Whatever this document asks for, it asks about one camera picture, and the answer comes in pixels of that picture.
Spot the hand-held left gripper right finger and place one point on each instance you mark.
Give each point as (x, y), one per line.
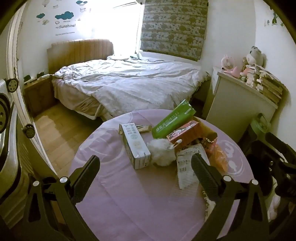
(203, 176)

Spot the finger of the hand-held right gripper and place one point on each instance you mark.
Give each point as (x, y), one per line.
(279, 144)
(285, 178)

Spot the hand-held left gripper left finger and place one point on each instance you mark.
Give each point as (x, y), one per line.
(86, 172)

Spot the white paper packet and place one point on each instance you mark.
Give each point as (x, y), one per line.
(185, 166)

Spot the white fluffy ball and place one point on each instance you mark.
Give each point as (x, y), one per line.
(161, 154)

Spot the green packet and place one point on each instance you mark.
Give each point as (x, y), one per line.
(171, 120)

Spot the orange plastic bag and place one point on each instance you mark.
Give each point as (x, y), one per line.
(219, 160)

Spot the green water bottle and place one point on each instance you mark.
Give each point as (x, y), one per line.
(260, 126)

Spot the red snack packet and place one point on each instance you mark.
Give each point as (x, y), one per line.
(210, 146)

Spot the pink cartoon print box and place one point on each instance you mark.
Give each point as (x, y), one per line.
(182, 133)

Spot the white tall carton box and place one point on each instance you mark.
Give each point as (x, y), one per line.
(134, 143)

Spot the white dresser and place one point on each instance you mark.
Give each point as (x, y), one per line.
(235, 106)

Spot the stack of wooden boards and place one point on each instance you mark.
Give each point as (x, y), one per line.
(266, 84)

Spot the beige small wrapper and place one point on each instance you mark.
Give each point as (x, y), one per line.
(144, 128)

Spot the silver ribbed suitcase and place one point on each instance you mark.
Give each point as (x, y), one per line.
(11, 150)

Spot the pink toy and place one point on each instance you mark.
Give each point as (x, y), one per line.
(232, 71)

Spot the wooden nightstand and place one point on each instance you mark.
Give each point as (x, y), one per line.
(38, 95)

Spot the grey white plush toy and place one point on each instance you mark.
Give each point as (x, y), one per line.
(254, 56)

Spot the pink desk fan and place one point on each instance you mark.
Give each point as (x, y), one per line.
(227, 62)

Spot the bed with white duvet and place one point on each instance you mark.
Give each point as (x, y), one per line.
(129, 81)

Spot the floral window blind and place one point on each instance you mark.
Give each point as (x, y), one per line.
(173, 27)

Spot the green leaf wall sticker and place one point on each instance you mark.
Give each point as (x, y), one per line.
(275, 19)

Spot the cloud wall stickers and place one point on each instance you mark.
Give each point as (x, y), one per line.
(63, 16)

